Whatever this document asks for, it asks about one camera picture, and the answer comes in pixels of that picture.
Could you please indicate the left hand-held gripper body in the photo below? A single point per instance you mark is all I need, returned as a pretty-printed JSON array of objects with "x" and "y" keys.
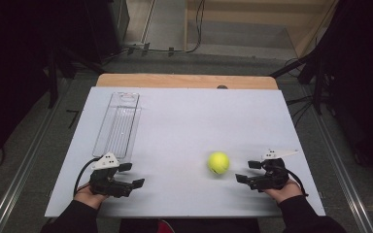
[{"x": 105, "y": 183}]

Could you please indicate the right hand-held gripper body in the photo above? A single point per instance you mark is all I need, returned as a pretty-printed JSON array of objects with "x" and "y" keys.
[{"x": 273, "y": 176}]

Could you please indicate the yellow tennis ball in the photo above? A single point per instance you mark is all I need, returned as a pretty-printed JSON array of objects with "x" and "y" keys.
[{"x": 218, "y": 163}]

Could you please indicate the clear plastic tray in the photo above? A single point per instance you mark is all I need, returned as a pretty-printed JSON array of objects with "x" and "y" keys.
[{"x": 119, "y": 126}]

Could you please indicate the person's right hand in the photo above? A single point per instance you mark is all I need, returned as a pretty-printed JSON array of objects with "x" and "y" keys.
[{"x": 285, "y": 192}]

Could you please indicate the person's left hand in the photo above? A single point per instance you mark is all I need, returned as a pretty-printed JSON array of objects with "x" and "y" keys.
[{"x": 89, "y": 198}]

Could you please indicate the red shoe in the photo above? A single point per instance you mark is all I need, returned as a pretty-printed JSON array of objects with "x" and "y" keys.
[{"x": 165, "y": 226}]

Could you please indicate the person's lap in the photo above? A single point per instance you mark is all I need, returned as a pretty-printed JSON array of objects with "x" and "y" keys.
[{"x": 207, "y": 226}]

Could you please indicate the small dark round object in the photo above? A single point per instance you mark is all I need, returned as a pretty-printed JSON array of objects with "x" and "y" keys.
[{"x": 222, "y": 87}]

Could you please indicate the black stand legs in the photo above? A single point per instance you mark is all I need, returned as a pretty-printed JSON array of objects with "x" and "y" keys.
[
  {"x": 53, "y": 81},
  {"x": 317, "y": 90}
]

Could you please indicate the wooden table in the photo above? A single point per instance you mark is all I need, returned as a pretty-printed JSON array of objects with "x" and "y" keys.
[{"x": 181, "y": 81}]

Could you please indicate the black curtain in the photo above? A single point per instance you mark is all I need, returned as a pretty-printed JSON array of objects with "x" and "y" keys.
[
  {"x": 19, "y": 64},
  {"x": 362, "y": 81}
]

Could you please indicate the wooden platform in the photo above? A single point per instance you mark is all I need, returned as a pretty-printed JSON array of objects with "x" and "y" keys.
[{"x": 307, "y": 19}]

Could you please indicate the metal floor rail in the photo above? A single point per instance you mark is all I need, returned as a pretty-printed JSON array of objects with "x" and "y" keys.
[
  {"x": 22, "y": 161},
  {"x": 343, "y": 168}
]

